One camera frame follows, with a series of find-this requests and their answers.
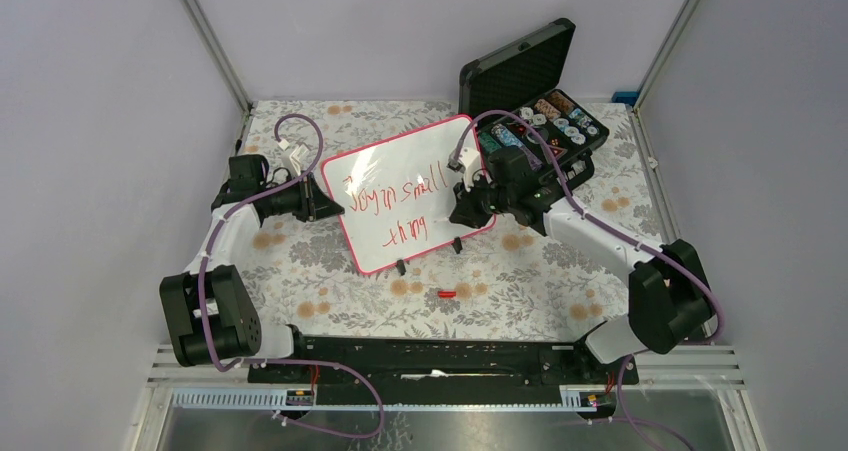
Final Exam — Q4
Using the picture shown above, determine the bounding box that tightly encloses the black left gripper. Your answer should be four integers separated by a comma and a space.
261, 170, 344, 222

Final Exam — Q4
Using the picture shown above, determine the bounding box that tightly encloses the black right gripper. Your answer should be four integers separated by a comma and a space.
451, 171, 515, 229

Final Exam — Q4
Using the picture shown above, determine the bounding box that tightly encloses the pink framed whiteboard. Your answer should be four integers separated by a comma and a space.
320, 115, 479, 275

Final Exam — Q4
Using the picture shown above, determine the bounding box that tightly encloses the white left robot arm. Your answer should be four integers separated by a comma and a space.
159, 154, 344, 367

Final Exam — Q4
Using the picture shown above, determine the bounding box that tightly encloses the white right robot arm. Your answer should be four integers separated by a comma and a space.
448, 147, 718, 383

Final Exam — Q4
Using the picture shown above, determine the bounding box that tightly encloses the floral tablecloth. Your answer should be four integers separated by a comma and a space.
238, 101, 668, 341

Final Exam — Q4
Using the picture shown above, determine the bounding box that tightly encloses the black poker chip case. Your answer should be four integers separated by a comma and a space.
459, 18, 609, 190

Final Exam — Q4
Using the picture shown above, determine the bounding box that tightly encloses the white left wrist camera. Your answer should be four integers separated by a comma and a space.
277, 138, 309, 178

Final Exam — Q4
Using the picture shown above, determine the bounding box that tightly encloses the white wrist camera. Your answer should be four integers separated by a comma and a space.
277, 138, 309, 178
448, 147, 485, 191

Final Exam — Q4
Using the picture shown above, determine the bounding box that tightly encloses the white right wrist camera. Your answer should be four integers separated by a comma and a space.
448, 147, 485, 191

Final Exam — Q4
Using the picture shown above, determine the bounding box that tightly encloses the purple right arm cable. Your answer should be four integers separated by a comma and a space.
447, 110, 727, 449

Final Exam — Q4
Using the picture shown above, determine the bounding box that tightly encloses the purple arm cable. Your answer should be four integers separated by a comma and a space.
447, 110, 727, 449
197, 113, 386, 441

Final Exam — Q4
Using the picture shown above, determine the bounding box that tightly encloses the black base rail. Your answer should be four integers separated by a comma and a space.
248, 334, 639, 404

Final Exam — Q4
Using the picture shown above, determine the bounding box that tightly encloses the blue object behind frame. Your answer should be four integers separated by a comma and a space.
611, 91, 640, 107

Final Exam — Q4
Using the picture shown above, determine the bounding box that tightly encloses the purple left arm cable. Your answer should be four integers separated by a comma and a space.
197, 113, 386, 441

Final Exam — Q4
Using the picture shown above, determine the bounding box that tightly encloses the white cable duct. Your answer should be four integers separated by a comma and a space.
171, 387, 599, 413

